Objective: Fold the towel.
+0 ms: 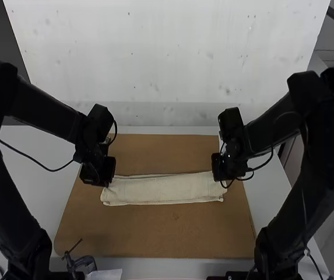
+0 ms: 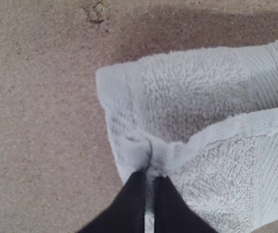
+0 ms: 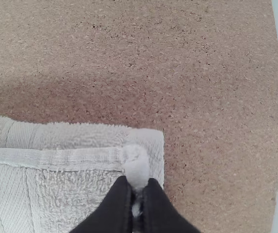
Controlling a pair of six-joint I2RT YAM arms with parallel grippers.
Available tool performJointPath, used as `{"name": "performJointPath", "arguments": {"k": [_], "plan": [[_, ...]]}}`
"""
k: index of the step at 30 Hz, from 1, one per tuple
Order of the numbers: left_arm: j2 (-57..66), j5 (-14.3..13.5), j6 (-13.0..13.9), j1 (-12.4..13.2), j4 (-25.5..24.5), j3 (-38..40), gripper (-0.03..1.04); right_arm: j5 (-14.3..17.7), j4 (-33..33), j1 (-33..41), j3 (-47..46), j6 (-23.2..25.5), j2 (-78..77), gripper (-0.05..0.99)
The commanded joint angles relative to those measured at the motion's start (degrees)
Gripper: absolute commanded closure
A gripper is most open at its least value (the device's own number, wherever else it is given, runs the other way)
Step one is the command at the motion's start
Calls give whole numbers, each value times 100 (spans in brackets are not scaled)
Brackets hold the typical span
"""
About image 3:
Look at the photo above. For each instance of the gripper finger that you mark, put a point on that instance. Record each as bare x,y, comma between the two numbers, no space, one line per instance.
114,208
158,208

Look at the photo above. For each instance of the pale towel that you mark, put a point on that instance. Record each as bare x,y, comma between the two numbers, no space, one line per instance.
56,189

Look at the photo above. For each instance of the cork mat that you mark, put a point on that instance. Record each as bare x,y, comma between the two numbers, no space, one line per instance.
153,60

